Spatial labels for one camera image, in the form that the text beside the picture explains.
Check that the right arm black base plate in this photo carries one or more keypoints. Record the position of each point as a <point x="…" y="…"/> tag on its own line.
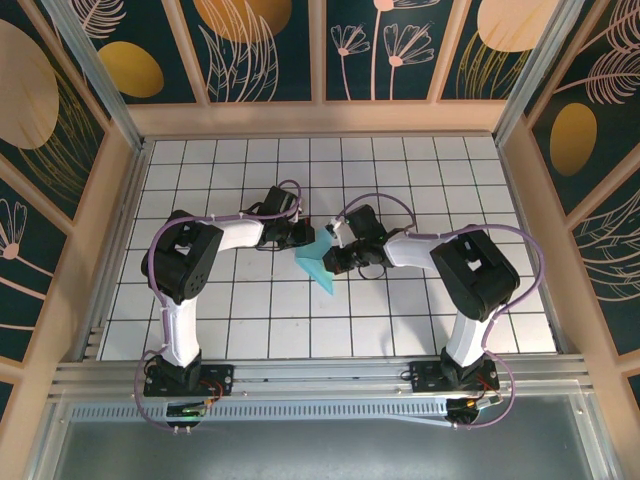
<point x="422" y="377"/>

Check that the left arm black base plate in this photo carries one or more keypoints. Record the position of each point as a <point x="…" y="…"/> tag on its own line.
<point x="220" y="375"/>

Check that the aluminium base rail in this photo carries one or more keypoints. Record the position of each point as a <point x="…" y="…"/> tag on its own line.
<point x="320" y="375"/>

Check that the aluminium corner post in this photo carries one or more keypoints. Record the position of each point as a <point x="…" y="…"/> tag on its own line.
<point x="96" y="75"/>
<point x="536" y="75"/>

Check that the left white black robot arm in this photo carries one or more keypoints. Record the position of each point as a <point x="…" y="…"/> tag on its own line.
<point x="240" y="235"/>

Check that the light blue paper sheet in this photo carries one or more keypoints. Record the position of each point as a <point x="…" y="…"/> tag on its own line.
<point x="312" y="265"/>

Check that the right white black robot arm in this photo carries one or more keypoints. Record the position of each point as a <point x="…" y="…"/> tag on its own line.
<point x="415" y="250"/>

